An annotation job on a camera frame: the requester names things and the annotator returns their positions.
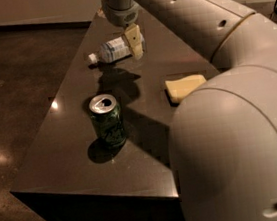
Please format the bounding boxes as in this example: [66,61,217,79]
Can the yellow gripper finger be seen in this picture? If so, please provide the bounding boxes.
[122,23,144,60]

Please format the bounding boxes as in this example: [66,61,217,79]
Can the blue plastic water bottle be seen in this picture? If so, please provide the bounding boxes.
[88,36,145,65]

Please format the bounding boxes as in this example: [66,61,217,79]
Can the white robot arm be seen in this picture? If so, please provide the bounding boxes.
[102,0,277,221]

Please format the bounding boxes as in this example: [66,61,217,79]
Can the yellow sponge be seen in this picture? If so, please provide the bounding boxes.
[165,74,206,104]

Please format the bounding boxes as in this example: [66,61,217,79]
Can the green soda can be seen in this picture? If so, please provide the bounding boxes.
[89,94,126,149]

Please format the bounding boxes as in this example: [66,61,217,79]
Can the dark counter cabinet base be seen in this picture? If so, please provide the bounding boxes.
[12,191,185,221]

